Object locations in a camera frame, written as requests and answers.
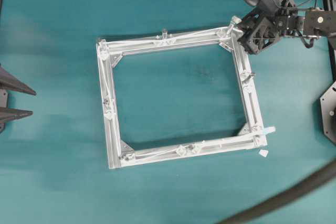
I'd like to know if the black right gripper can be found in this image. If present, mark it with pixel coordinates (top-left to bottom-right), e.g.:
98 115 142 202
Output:
237 8 280 55

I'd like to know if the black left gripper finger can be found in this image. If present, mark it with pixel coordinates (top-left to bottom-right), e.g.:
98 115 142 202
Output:
1 67 36 95
1 107 33 123

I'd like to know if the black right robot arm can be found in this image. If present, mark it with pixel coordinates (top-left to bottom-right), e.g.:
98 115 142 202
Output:
238 0 335 55

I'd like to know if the white tape scrap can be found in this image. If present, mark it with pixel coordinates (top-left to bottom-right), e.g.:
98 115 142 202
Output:
259 150 269 157

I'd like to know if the black extrusion rail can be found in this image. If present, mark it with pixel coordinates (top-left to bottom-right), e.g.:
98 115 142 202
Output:
323 0 335 82

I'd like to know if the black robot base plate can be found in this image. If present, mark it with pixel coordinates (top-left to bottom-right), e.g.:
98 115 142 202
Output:
320 82 336 144

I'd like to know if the aluminium extrusion frame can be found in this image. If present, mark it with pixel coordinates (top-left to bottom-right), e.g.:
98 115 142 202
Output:
96 17 276 169

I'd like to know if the thick black hose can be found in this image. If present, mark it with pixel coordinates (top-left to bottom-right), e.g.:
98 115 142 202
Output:
217 159 336 224

